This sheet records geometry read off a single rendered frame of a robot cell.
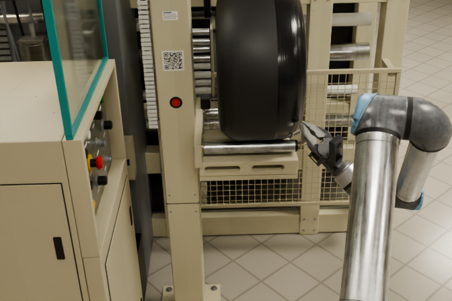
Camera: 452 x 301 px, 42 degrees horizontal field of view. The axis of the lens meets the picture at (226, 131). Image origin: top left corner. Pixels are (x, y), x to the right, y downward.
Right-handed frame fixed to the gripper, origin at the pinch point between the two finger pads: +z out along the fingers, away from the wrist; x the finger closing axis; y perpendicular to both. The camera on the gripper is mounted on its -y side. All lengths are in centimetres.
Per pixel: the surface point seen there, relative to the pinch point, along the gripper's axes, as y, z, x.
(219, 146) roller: 19.0, 15.3, -20.9
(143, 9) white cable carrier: -8, 63, -17
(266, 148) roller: 16.5, 3.7, -9.1
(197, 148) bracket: 16.4, 19.4, -28.5
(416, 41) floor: 283, 11, 297
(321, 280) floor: 97, -54, -1
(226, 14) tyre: -16.0, 42.0, -1.0
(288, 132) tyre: 5.2, 1.5, -3.7
